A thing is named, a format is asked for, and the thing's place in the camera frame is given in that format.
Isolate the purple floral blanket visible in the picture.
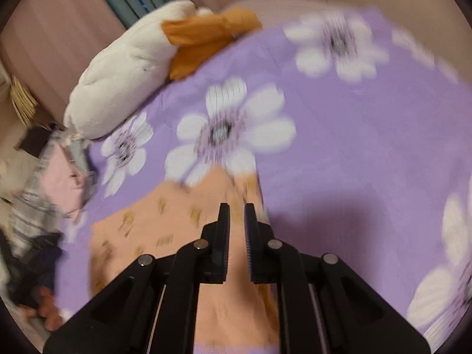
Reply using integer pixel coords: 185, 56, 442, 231
55, 5, 472, 354

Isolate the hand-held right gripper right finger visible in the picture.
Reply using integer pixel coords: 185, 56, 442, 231
244, 204, 432, 354

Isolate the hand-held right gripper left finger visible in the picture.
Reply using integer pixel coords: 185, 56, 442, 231
42, 204, 230, 354

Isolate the grey plaid cloth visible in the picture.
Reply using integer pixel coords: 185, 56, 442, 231
9, 188, 64, 256

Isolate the navy blue garment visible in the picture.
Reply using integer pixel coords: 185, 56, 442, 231
0, 232, 64, 308

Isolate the white goose plush toy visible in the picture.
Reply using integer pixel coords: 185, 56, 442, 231
63, 0, 263, 140

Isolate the orange printed shirt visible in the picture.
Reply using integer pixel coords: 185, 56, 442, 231
90, 166, 281, 349

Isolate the pink folded garment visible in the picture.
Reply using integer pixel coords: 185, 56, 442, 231
35, 144, 89, 216

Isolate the grey folded garment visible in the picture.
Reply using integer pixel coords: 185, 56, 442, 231
63, 133, 99, 196

